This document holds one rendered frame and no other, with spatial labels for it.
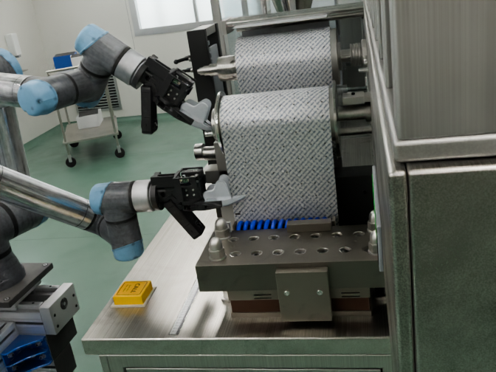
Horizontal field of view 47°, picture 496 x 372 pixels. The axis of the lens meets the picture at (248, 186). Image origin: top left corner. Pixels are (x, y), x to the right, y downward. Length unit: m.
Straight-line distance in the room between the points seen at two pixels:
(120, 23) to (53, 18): 0.86
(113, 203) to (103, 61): 0.32
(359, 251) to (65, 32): 6.71
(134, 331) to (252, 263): 0.29
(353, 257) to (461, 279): 0.74
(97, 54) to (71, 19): 6.20
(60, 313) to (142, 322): 0.53
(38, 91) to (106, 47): 0.18
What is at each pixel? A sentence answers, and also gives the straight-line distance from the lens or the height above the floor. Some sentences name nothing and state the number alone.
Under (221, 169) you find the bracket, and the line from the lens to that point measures 1.36.
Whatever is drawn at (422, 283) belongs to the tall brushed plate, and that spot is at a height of 1.36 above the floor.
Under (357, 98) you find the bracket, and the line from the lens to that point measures 1.25.
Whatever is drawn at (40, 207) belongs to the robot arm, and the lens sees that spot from 1.44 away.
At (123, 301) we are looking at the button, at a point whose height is 0.91.
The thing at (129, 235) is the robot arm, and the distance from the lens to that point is 1.39.
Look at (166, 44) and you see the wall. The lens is 7.15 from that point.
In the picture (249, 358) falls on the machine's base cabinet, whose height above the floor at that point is 0.85.
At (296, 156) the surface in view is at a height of 1.18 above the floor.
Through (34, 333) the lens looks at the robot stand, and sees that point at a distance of 1.80.
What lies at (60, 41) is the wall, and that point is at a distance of 7.66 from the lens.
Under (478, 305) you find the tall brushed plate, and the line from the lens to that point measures 0.41.
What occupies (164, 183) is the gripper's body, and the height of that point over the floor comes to 1.14.
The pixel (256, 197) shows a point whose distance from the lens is 1.29.
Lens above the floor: 1.57
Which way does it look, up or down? 20 degrees down
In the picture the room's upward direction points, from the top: 8 degrees counter-clockwise
